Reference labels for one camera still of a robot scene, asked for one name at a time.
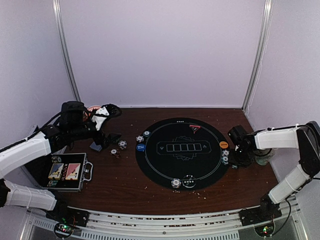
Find blue white chip stack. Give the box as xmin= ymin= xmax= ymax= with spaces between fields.
xmin=118 ymin=140 xmax=127 ymax=150

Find blue white chips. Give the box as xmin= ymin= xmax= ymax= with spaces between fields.
xmin=222 ymin=150 xmax=230 ymax=157
xmin=171 ymin=178 xmax=182 ymax=189
xmin=135 ymin=135 xmax=145 ymax=143

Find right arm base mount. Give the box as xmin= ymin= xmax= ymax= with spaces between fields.
xmin=238 ymin=206 xmax=282 ymax=227

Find red white patterned bowl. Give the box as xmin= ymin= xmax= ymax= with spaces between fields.
xmin=87 ymin=105 xmax=101 ymax=112

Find aluminium frame post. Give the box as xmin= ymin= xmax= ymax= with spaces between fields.
xmin=241 ymin=0 xmax=273 ymax=113
xmin=52 ymin=0 xmax=81 ymax=102

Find aluminium poker case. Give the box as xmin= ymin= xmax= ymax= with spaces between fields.
xmin=38 ymin=153 xmax=94 ymax=193

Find yellow blue card box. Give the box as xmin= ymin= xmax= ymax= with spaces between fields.
xmin=48 ymin=163 xmax=64 ymax=180

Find right aluminium frame post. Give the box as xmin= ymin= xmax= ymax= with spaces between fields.
xmin=241 ymin=0 xmax=273 ymax=113

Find blue card deck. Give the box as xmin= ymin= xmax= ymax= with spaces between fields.
xmin=90 ymin=142 xmax=103 ymax=152

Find chips in case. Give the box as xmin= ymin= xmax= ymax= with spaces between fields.
xmin=51 ymin=155 xmax=62 ymax=164

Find aluminium front rail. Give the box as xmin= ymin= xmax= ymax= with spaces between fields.
xmin=19 ymin=208 xmax=311 ymax=240

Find round black poker mat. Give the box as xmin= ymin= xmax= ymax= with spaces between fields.
xmin=135 ymin=117 xmax=231 ymax=191

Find red black all-in triangle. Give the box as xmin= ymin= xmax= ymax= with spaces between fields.
xmin=189 ymin=124 xmax=202 ymax=134

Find white green paper cup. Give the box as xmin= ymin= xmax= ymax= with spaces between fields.
xmin=253 ymin=148 xmax=275 ymax=166

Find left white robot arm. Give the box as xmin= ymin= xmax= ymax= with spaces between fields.
xmin=0 ymin=101 xmax=122 ymax=222

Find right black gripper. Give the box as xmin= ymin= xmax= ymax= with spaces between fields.
xmin=228 ymin=147 xmax=253 ymax=168

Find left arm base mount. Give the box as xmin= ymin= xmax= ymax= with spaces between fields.
xmin=44 ymin=207 xmax=90 ymax=227

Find green white chips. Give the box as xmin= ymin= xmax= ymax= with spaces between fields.
xmin=142 ymin=130 xmax=151 ymax=137
xmin=221 ymin=156 xmax=229 ymax=166

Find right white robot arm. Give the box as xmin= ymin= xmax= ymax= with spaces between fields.
xmin=227 ymin=121 xmax=320 ymax=221

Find red card box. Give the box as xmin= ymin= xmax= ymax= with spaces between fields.
xmin=65 ymin=163 xmax=81 ymax=181

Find red black chip stack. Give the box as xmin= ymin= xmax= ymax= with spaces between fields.
xmin=110 ymin=148 xmax=120 ymax=159

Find orange big blind button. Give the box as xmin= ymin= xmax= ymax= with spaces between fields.
xmin=219 ymin=141 xmax=229 ymax=149

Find left aluminium frame post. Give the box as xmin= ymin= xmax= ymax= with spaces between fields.
xmin=52 ymin=0 xmax=81 ymax=102

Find blue small blind button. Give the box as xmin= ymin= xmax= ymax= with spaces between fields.
xmin=136 ymin=143 xmax=146 ymax=152

